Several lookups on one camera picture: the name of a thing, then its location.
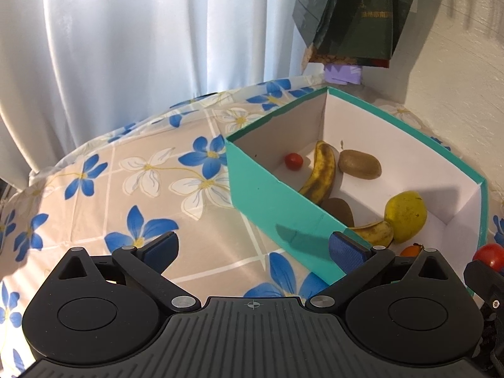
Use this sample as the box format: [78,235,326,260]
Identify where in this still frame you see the dark hanging clothes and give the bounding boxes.
[293,0,414,68]

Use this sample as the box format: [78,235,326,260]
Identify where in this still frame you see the brown kiwi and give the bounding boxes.
[338,149,382,180]
[320,197,354,227]

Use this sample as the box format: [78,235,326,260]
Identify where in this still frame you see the spotted banana in box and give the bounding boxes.
[299,140,336,205]

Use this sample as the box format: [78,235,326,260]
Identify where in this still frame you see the ripe spotted banana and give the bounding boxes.
[350,220,394,248]

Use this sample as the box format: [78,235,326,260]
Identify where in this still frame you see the teal cardboard box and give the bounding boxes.
[226,88,489,283]

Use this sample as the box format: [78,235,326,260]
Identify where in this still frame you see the purple box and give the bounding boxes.
[324,64,362,85]

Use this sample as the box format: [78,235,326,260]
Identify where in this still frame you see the red cherry tomato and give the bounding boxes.
[283,153,304,172]
[472,243,504,273]

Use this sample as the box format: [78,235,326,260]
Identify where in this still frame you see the floral tablecloth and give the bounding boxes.
[1,78,490,377]

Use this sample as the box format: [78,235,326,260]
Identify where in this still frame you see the orange tangerine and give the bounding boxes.
[400,243,424,258]

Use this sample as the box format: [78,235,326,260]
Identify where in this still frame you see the white curtain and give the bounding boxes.
[1,0,322,189]

